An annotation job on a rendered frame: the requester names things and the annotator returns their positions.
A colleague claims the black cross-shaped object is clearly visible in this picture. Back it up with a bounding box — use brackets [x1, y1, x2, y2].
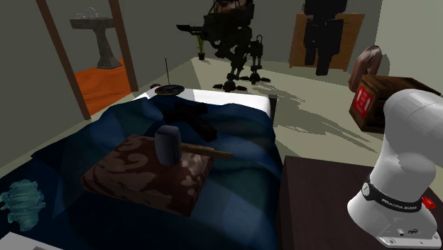
[161, 102, 219, 143]

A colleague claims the dark round dish with stick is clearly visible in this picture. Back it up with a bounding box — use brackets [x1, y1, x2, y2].
[154, 58, 186, 97]

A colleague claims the bed with blue blanket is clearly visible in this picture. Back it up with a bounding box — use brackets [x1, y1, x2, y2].
[0, 87, 284, 250]

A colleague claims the small potted plant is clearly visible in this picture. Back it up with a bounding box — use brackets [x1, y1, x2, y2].
[195, 34, 207, 61]

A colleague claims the black walking robot figure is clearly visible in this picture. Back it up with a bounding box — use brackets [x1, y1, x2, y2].
[175, 0, 272, 93]

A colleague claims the brown patterned cushion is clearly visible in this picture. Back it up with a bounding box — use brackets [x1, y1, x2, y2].
[80, 134, 214, 218]

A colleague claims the dark robot stand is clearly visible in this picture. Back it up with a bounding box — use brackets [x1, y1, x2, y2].
[275, 155, 443, 250]

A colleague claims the wooden crate with red label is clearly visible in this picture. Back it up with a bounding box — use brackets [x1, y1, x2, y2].
[348, 74, 443, 134]

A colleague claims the brown jacket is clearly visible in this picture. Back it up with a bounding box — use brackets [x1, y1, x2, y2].
[348, 45, 383, 93]

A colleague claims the teal crumpled cloth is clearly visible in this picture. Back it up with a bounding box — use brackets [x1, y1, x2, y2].
[0, 178, 47, 232]

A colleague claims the white flat object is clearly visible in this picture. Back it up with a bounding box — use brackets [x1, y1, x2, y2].
[0, 231, 53, 250]

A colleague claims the black mallet with wooden handle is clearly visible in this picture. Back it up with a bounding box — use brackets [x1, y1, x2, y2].
[154, 125, 234, 167]

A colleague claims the grey pedestal sink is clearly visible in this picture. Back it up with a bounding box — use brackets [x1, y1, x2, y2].
[69, 6, 123, 70]

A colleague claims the brown door frame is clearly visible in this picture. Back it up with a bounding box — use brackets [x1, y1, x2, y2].
[35, 0, 140, 121]

